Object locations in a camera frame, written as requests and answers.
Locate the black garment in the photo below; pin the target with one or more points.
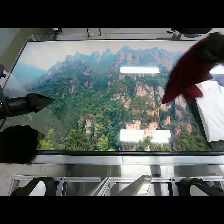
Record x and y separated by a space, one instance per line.
16 144

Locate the white garment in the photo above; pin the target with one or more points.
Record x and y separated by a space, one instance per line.
213 111

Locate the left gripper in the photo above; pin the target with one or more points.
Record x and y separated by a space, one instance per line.
18 105

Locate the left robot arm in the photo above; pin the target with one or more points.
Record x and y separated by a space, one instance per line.
2 106

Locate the red T-shirt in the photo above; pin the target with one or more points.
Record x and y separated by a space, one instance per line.
190 75

